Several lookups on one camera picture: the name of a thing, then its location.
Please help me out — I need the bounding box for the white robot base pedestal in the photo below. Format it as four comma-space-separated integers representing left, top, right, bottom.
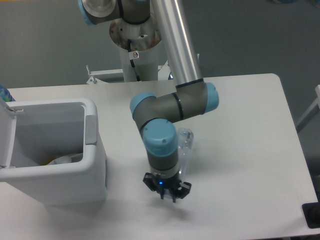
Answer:
109, 14, 162, 82

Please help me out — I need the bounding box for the blue patterned object left edge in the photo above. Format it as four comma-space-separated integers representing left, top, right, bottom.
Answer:
0, 85, 16, 102

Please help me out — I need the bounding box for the white metal frame bracket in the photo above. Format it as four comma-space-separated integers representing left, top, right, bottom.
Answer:
85, 53, 201, 85

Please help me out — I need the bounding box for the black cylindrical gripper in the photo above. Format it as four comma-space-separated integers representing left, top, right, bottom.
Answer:
142, 172, 192, 203

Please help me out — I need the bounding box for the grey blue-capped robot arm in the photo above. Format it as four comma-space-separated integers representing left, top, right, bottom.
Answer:
78, 0, 219, 201

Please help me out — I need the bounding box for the clear plastic water bottle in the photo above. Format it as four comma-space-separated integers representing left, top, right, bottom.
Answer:
177, 127, 194, 182

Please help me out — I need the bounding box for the white paper wrapper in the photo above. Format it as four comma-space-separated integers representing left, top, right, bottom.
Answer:
47, 153, 83, 166

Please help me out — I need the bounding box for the white frame leg right edge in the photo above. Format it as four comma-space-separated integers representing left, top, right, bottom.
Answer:
295, 85, 320, 133

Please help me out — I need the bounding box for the white open trash can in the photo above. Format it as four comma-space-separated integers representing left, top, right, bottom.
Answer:
0, 98, 107, 206

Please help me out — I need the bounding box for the black cable on pedestal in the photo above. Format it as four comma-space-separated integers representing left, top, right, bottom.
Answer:
127, 38, 142, 82

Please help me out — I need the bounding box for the black table clamp mount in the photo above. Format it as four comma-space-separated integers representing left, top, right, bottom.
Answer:
302, 202, 320, 229

